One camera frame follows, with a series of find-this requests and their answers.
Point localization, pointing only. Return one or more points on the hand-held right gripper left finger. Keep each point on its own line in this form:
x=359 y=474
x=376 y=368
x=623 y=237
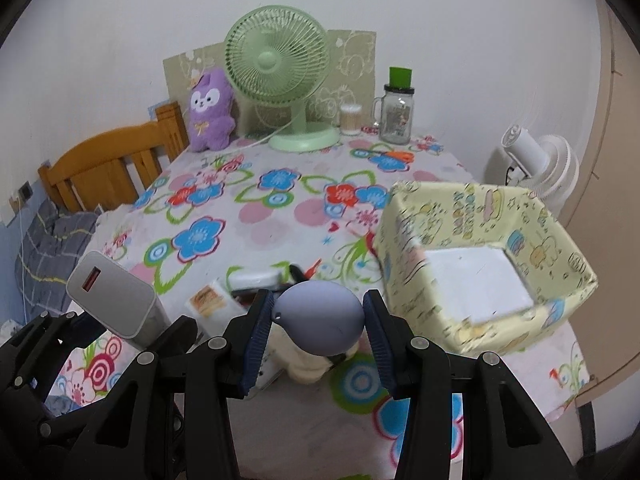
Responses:
x=255 y=347

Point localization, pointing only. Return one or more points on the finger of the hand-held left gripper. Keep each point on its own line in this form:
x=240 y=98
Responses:
x=30 y=355
x=175 y=340

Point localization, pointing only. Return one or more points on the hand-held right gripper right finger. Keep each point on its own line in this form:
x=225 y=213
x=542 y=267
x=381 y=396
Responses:
x=381 y=347

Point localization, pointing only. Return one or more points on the white remote control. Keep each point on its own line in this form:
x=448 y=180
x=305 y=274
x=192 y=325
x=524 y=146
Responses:
x=212 y=302

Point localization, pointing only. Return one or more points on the white power adapter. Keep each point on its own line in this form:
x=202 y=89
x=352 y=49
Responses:
x=120 y=300

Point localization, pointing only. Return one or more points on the blue-grey egg-shaped object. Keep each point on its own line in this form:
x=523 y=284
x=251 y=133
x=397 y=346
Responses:
x=320 y=315

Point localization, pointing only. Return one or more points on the yellow patterned storage box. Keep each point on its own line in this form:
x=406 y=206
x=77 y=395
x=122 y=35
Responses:
x=500 y=220

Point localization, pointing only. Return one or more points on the cream white soft object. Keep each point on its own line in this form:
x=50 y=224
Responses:
x=307 y=367

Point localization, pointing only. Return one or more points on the white rounded case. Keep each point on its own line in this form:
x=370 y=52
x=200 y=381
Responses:
x=255 y=278

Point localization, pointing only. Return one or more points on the grey plaid blanket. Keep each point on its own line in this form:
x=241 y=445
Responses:
x=50 y=255

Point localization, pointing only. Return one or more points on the white flat slab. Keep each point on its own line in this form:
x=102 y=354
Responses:
x=480 y=282

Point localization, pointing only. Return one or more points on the floral tablecloth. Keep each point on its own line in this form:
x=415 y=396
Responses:
x=260 y=220

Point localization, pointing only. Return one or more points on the wooden chair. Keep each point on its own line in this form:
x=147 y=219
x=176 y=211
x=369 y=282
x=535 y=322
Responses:
x=110 y=155

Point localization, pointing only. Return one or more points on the cotton swab container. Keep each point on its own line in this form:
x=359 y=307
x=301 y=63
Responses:
x=350 y=120

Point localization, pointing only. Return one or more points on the purple plush toy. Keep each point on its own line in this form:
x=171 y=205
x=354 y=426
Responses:
x=210 y=110

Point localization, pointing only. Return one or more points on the glass jar with green lid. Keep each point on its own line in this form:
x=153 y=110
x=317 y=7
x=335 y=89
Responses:
x=396 y=115

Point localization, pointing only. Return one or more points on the blue paper sheet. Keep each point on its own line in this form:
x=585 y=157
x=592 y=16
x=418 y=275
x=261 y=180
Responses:
x=157 y=106

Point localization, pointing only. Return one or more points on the white fan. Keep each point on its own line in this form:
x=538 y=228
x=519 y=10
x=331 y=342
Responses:
x=545 y=165

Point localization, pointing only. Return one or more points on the green desk fan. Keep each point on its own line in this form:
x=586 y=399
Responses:
x=275 y=60

